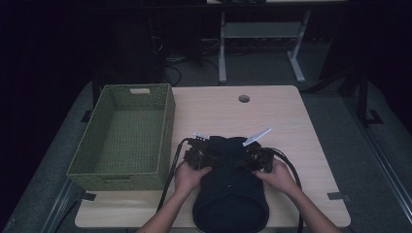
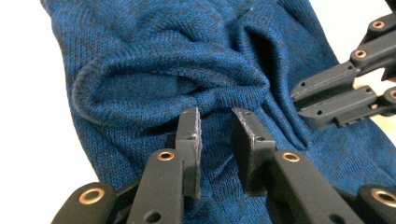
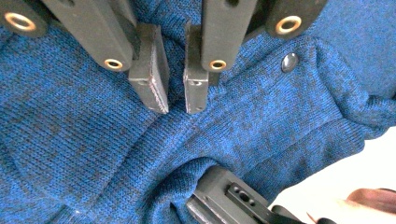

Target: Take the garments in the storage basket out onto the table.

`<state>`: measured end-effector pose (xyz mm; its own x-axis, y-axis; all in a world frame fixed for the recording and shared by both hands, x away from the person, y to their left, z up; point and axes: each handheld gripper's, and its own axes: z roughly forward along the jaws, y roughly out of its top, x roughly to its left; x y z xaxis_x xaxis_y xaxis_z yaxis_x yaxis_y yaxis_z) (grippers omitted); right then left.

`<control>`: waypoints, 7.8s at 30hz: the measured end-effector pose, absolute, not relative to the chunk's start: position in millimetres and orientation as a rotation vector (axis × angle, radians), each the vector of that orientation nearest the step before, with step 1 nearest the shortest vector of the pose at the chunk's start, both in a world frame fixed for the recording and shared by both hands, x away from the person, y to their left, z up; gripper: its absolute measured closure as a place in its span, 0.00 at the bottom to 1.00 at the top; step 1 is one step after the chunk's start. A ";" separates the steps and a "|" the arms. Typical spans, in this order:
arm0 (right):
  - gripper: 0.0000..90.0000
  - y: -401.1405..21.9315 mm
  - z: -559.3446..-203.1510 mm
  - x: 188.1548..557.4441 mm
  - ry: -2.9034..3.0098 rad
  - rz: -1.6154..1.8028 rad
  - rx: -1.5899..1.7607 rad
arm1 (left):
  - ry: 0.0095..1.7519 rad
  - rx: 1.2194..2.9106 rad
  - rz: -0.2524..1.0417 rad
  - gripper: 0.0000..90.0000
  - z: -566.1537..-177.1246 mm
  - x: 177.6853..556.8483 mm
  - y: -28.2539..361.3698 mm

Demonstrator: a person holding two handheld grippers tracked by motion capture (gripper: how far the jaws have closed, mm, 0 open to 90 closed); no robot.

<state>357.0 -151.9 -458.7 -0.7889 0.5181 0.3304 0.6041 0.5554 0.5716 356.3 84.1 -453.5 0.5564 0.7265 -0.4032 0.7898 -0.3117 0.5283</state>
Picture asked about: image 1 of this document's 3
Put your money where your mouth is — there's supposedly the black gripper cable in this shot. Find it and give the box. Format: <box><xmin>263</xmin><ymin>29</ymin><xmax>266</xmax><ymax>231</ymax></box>
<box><xmin>271</xmin><ymin>148</ymin><xmax>306</xmax><ymax>233</ymax></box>
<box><xmin>156</xmin><ymin>137</ymin><xmax>195</xmax><ymax>212</ymax></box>

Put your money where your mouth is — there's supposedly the dark blue knit sweater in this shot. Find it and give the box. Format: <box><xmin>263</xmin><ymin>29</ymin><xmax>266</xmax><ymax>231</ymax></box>
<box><xmin>192</xmin><ymin>135</ymin><xmax>270</xmax><ymax>233</ymax></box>

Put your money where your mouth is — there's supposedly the white metal desk frame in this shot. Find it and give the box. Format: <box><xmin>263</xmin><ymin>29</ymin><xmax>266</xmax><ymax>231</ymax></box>
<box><xmin>217</xmin><ymin>9</ymin><xmax>313</xmax><ymax>84</ymax></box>

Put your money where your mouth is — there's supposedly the person's left hand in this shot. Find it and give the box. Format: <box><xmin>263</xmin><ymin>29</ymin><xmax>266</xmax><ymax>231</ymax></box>
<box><xmin>174</xmin><ymin>160</ymin><xmax>214</xmax><ymax>197</ymax></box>

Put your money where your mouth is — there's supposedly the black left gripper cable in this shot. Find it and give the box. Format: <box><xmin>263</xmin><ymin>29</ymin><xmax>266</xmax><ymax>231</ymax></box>
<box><xmin>156</xmin><ymin>137</ymin><xmax>195</xmax><ymax>212</ymax></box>

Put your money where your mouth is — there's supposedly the green woven basket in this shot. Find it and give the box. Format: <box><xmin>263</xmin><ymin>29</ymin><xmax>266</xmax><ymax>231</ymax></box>
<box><xmin>66</xmin><ymin>83</ymin><xmax>177</xmax><ymax>192</ymax></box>

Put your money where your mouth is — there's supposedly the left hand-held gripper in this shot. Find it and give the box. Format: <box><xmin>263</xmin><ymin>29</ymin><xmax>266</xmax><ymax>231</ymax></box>
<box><xmin>183</xmin><ymin>130</ymin><xmax>225</xmax><ymax>172</ymax></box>

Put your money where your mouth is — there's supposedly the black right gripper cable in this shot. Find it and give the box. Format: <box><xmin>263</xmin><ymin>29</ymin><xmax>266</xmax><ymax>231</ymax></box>
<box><xmin>271</xmin><ymin>148</ymin><xmax>306</xmax><ymax>233</ymax></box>

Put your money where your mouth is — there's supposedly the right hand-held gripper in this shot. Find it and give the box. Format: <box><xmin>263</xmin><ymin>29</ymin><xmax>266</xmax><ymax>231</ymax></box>
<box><xmin>236</xmin><ymin>126</ymin><xmax>276</xmax><ymax>174</ymax></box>

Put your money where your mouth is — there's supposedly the black metal stand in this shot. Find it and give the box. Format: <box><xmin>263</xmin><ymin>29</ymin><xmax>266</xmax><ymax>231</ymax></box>
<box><xmin>356</xmin><ymin>67</ymin><xmax>385</xmax><ymax>127</ymax></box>

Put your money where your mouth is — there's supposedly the person's right hand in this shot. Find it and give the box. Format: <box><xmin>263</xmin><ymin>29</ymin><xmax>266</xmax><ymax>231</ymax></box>
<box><xmin>252</xmin><ymin>159</ymin><xmax>301</xmax><ymax>195</ymax></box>

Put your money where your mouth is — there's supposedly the black tape strip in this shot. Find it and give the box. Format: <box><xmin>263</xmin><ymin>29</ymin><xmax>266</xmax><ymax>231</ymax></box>
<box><xmin>326</xmin><ymin>191</ymin><xmax>352</xmax><ymax>203</ymax></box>

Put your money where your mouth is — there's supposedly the tangle of black floor cables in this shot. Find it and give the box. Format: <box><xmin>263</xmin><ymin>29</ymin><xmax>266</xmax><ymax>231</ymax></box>
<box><xmin>159</xmin><ymin>35</ymin><xmax>222</xmax><ymax>86</ymax></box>

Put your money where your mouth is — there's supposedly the metal floor rail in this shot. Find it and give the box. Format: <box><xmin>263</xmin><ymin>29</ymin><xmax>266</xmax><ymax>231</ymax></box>
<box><xmin>40</xmin><ymin>178</ymin><xmax>82</xmax><ymax>233</ymax></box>
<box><xmin>343</xmin><ymin>95</ymin><xmax>412</xmax><ymax>224</ymax></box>

